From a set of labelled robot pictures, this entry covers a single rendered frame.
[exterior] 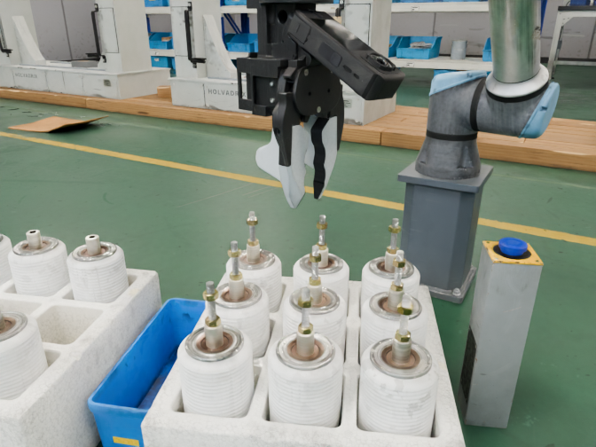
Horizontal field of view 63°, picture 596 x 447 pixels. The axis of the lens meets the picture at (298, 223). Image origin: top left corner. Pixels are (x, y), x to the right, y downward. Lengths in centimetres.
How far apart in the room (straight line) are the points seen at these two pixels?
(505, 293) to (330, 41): 49
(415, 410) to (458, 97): 72
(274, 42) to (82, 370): 56
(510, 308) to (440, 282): 47
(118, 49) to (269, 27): 351
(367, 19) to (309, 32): 236
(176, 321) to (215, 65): 266
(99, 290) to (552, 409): 83
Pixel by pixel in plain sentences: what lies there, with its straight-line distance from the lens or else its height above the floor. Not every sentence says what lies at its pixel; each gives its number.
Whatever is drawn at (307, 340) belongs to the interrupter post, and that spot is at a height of 27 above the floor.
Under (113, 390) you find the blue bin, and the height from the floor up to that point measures 9.
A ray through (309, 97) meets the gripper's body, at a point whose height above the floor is 57.
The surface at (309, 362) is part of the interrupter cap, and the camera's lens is 61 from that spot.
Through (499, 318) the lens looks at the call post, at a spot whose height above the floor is 22.
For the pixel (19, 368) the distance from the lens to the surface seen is 77.
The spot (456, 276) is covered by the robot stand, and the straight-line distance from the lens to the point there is 125.
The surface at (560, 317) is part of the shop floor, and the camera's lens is 129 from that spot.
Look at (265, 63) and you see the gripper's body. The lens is 49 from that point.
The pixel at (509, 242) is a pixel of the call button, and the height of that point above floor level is 33.
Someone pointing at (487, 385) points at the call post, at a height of 9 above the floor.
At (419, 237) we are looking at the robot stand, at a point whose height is 15.
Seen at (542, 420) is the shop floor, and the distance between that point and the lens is 99.
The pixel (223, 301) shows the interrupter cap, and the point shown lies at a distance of 73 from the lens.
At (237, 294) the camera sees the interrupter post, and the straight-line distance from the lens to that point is 73.
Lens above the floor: 64
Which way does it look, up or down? 23 degrees down
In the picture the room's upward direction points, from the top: straight up
